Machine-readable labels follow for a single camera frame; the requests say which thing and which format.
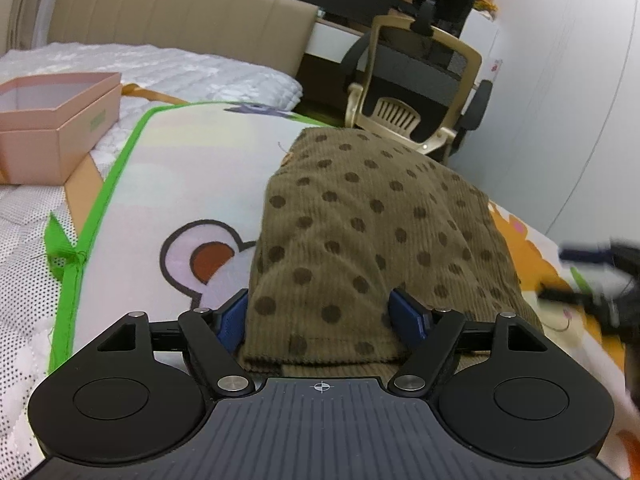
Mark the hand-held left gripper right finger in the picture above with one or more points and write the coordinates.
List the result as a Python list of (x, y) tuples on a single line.
[(407, 315)]

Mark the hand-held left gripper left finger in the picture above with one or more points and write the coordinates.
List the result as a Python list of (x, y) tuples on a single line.
[(232, 317)]

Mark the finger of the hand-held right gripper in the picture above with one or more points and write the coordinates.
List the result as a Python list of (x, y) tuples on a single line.
[(585, 253), (565, 295)]

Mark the brown polka dot dress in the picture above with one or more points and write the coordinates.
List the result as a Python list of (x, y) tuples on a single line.
[(350, 220)]

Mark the printed play mat green border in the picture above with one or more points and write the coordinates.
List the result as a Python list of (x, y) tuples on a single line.
[(200, 170)]

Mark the white wardrobe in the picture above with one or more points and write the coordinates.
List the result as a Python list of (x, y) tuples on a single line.
[(565, 85)]

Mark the tan sheet under mat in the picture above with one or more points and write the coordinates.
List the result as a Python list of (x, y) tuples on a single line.
[(85, 185)]

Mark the white quilted mattress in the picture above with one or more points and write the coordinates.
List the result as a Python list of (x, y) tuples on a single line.
[(30, 270)]

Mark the beige and black office chair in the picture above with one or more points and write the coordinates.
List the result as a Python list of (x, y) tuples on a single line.
[(425, 75)]

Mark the pink cardboard box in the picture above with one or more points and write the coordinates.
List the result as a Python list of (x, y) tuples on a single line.
[(55, 130)]

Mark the white desk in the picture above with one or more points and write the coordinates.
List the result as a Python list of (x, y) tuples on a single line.
[(335, 35)]

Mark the beige padded headboard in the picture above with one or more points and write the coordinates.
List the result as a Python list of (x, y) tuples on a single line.
[(175, 20)]

